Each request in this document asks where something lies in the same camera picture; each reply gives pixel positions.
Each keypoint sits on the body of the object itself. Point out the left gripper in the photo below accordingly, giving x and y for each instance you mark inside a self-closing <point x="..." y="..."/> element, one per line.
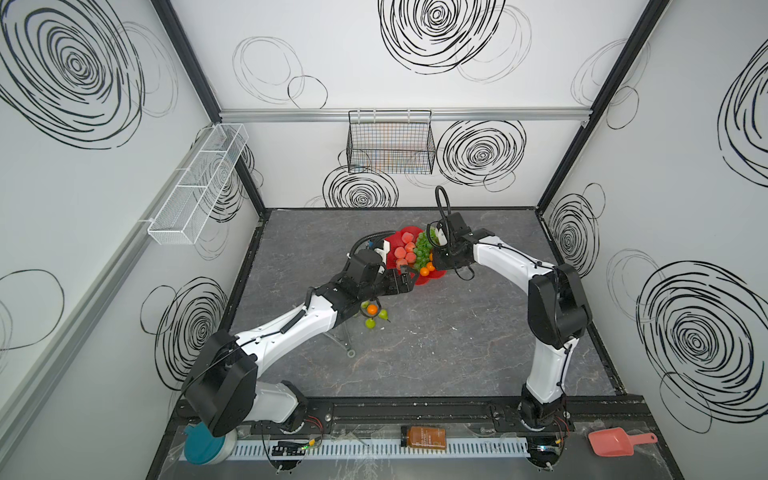
<point x="404" y="284"/>

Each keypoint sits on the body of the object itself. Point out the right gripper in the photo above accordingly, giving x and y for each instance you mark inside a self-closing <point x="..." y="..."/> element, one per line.
<point x="439" y="259"/>

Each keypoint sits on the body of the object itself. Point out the green grape bunch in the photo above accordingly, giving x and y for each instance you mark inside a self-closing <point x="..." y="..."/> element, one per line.
<point x="423" y="250"/>

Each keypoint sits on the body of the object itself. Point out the red flower-shaped bowl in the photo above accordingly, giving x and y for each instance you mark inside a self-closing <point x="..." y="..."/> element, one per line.
<point x="396" y="241"/>

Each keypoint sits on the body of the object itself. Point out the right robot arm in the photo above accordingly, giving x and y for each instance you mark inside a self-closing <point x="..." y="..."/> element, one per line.
<point x="558" y="311"/>

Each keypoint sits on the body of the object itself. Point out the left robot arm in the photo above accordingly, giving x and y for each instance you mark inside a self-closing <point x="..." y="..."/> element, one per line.
<point x="224" y="388"/>

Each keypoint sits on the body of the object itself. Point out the green-tipped metal tongs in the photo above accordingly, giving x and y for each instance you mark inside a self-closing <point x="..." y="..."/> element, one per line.
<point x="341" y="337"/>

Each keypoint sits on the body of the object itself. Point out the pink plastic scoop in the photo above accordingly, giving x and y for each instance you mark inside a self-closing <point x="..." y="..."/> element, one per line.
<point x="616" y="442"/>

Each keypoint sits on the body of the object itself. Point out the teal lidded container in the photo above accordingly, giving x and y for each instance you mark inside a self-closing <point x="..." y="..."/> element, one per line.
<point x="202" y="448"/>

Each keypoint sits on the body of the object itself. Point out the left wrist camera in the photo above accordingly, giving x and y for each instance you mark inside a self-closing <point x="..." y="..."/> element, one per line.
<point x="381" y="247"/>

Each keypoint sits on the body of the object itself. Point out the black wire basket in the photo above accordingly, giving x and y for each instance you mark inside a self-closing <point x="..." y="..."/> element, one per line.
<point x="390" y="141"/>

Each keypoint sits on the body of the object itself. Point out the white cable duct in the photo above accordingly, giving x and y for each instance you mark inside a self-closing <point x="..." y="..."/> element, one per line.
<point x="457" y="448"/>

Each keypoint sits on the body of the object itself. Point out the white wire shelf basket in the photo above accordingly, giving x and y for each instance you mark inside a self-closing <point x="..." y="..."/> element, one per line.
<point x="189" y="206"/>

